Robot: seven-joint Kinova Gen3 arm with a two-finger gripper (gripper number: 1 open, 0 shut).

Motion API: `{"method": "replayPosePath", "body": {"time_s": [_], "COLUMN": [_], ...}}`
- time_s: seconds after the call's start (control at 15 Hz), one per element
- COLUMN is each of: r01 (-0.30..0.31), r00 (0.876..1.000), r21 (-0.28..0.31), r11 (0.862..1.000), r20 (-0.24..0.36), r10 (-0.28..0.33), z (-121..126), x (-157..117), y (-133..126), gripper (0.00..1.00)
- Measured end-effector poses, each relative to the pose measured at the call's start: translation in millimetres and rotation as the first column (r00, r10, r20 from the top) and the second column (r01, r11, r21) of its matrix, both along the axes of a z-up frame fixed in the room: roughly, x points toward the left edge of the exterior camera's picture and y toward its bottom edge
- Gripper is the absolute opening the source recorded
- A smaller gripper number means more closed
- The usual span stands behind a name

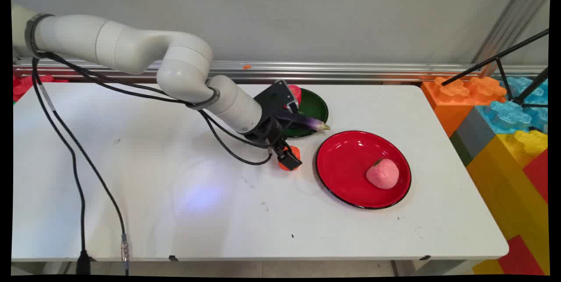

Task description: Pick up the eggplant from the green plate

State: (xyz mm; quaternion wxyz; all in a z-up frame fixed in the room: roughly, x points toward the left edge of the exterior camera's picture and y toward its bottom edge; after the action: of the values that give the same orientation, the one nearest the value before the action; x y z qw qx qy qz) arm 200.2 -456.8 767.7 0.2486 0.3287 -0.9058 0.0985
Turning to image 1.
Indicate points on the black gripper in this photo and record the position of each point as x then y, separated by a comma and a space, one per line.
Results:
267, 132

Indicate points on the white table leg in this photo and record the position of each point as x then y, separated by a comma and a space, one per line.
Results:
434, 268

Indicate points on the red plate with black rim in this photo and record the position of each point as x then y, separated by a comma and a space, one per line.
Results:
344, 168

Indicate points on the black tripod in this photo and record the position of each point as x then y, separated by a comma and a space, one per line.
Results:
495, 60

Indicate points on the slanted aluminium post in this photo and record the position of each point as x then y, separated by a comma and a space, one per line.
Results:
517, 19

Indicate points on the horizontal aluminium rail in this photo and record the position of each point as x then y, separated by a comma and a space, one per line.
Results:
350, 71

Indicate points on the yellow giant building block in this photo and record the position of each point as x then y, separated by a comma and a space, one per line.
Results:
513, 185

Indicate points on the dark green plate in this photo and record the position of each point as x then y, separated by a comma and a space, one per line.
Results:
313, 106

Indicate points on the green giant building block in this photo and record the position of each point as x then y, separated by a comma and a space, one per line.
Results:
460, 148

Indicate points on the orange toy fruit chunk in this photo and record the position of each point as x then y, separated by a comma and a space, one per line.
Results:
296, 152

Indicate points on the orange giant building block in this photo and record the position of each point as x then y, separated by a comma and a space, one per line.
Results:
451, 102

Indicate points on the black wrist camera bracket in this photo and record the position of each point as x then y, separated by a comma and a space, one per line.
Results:
274, 97

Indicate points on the pink toy peach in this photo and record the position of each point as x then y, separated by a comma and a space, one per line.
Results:
382, 173

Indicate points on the purple toy eggplant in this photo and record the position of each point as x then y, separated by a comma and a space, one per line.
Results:
309, 121

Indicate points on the red toy fruit chunk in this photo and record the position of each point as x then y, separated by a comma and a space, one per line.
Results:
297, 93

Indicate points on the red giant building block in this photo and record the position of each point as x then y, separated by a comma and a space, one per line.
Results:
24, 85
538, 172
521, 258

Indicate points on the blue giant building block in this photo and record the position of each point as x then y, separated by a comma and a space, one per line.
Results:
508, 117

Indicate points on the grey giant building block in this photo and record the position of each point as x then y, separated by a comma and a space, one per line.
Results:
475, 135

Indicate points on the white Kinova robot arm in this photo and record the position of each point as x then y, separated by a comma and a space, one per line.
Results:
131, 47

